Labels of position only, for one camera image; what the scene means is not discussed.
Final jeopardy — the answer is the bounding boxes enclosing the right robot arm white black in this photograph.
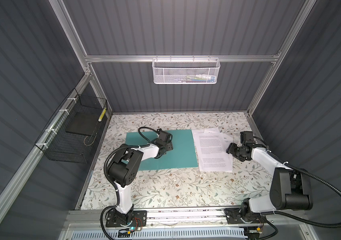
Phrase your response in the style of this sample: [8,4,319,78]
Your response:
[226,131,313,223]

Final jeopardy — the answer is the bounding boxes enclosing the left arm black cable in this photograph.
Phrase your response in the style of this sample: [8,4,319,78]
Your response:
[99,126,159,240]

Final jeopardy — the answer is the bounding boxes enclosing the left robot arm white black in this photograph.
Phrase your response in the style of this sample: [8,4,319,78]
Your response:
[104,127,173,225]

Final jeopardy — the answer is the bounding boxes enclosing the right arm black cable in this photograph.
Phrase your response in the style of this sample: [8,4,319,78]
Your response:
[252,136,341,229]

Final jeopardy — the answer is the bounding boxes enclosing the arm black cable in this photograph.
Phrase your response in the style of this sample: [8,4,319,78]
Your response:
[252,136,341,229]
[99,126,159,240]

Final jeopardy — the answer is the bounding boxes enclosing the white perforated cable tray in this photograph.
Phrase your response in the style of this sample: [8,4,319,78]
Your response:
[68,226,247,240]

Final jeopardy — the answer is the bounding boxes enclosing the black wire mesh basket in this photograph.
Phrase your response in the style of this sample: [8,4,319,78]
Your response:
[35,90,108,164]

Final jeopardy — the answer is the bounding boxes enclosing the yellow marker pen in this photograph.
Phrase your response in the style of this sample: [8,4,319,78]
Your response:
[98,108,107,122]

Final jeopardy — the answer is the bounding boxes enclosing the white wire mesh basket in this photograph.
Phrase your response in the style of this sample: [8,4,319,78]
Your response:
[152,58,220,85]

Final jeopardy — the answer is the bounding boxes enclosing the pens in white basket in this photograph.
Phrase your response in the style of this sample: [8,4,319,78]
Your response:
[174,74,216,84]

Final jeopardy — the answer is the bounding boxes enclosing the printed paper sheet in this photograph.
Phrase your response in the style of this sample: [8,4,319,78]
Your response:
[192,130,233,173]
[203,128,233,143]

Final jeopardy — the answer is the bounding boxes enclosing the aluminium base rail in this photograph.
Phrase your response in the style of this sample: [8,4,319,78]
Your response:
[65,205,307,230]

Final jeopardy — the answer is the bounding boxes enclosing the black flat pad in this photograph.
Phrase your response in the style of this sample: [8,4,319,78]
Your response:
[65,112,101,137]

